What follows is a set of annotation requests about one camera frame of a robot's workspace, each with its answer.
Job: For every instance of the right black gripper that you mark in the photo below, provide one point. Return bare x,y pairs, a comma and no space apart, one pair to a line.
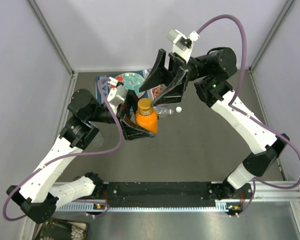
159,76

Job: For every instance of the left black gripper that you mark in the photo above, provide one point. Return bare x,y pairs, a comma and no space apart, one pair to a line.
130,131

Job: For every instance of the orange juice bottle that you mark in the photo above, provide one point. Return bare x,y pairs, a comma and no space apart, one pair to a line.
147,121

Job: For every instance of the orange bottle cap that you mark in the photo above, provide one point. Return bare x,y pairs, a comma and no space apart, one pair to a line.
144,106

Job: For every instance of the white bottle cap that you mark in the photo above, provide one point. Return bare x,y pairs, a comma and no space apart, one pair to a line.
178,109

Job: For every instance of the clear bottle orange base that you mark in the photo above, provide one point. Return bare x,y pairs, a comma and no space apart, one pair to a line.
163,112

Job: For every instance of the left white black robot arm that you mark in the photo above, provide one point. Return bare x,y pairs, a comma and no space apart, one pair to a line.
36,195

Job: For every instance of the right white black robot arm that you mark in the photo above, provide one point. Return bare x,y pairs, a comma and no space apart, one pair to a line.
210,73

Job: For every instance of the colourful mandala napkin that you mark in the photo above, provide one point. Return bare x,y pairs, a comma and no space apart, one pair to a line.
154,92

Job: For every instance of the red teal patterned plate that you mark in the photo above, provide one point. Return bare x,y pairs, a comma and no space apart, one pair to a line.
131,81

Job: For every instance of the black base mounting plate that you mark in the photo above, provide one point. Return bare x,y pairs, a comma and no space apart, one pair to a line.
171,194

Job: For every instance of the floral patterned box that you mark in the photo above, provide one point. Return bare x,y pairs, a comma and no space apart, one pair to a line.
57,229

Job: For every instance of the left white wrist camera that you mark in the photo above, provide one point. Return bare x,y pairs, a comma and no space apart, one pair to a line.
117,92

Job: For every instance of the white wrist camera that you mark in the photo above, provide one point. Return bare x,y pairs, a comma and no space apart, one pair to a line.
117,92
182,45

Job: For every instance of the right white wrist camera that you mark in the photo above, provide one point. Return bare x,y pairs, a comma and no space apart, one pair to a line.
182,45

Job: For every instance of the grey slotted cable duct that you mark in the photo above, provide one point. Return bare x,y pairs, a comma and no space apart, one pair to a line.
100,207

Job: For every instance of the aluminium frame rail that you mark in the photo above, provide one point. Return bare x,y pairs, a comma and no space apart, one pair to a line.
260,192

